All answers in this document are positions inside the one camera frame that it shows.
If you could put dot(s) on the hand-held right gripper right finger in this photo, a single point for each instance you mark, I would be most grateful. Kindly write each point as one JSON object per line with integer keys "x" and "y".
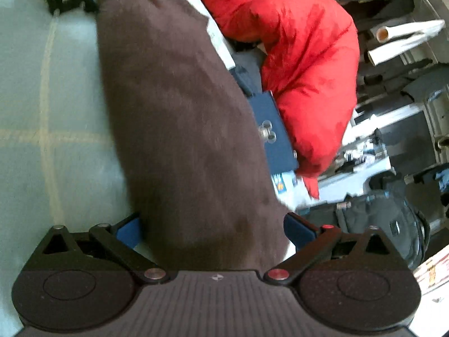
{"x": 298, "y": 230}

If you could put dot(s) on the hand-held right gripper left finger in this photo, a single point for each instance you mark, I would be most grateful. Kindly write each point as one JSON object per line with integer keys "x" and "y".
{"x": 129, "y": 231}

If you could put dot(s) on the brown fuzzy sweater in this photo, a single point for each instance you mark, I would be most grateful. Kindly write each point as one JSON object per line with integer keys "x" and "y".
{"x": 175, "y": 112}

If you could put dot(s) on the blue and white small box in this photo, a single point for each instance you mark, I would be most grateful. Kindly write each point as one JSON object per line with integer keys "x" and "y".
{"x": 280, "y": 182}

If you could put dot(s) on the black backpack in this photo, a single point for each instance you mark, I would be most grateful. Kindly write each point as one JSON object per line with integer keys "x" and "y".
{"x": 379, "y": 214}

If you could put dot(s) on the blue mouse-print pouch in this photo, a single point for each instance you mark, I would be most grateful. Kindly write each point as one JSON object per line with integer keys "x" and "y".
{"x": 273, "y": 126}

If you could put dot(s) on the pink patterned curtain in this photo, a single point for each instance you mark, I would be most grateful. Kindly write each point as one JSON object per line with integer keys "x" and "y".
{"x": 435, "y": 270}

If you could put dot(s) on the pale green booklet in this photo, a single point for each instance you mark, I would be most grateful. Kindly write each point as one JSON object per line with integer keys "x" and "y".
{"x": 221, "y": 45}

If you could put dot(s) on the red quilt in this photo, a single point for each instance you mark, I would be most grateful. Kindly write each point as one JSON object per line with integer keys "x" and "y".
{"x": 298, "y": 59}

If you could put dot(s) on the grey pillow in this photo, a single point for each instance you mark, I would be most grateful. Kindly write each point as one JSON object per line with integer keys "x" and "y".
{"x": 254, "y": 63}

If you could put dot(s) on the white paper roll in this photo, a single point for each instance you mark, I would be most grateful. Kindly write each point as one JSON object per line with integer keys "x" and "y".
{"x": 410, "y": 30}
{"x": 396, "y": 51}

